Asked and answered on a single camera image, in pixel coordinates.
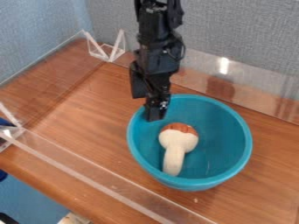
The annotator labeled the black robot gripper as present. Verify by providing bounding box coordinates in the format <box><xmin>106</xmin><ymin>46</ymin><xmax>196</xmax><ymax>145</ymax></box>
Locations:
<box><xmin>129</xmin><ymin>40</ymin><xmax>185</xmax><ymax>122</ymax></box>

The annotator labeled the white plush mushroom orange cap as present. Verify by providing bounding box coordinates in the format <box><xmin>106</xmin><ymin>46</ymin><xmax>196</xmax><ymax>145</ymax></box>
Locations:
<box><xmin>158</xmin><ymin>122</ymin><xmax>200</xmax><ymax>176</ymax></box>

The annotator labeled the blue plastic bowl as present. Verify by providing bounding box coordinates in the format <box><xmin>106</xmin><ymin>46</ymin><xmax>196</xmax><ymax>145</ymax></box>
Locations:
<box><xmin>125</xmin><ymin>94</ymin><xmax>252</xmax><ymax>191</ymax></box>

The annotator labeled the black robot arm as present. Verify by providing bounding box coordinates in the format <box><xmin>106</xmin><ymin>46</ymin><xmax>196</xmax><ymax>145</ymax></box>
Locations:
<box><xmin>129</xmin><ymin>0</ymin><xmax>185</xmax><ymax>122</ymax></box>

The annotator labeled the clear acrylic left barrier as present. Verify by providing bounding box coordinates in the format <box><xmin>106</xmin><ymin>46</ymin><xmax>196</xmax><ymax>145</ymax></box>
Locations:
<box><xmin>0</xmin><ymin>30</ymin><xmax>98</xmax><ymax>87</ymax></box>

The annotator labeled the clear acrylic barrier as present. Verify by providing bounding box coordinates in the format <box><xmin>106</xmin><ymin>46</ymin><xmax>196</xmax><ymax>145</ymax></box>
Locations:
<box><xmin>0</xmin><ymin>102</ymin><xmax>217</xmax><ymax>224</ymax></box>
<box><xmin>0</xmin><ymin>30</ymin><xmax>98</xmax><ymax>87</ymax></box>
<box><xmin>82</xmin><ymin>29</ymin><xmax>299</xmax><ymax>126</ymax></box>

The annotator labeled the clear acrylic back barrier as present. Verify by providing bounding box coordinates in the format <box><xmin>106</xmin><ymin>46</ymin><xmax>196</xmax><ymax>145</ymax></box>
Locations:
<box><xmin>82</xmin><ymin>29</ymin><xmax>299</xmax><ymax>126</ymax></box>

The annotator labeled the blue object at left edge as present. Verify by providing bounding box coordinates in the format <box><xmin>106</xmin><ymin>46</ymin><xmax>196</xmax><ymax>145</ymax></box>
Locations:
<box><xmin>0</xmin><ymin>117</ymin><xmax>14</xmax><ymax>182</ymax></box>

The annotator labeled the clear acrylic front barrier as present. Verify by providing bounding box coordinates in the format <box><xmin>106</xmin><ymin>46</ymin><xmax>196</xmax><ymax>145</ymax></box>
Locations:
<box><xmin>0</xmin><ymin>102</ymin><xmax>217</xmax><ymax>224</ymax></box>

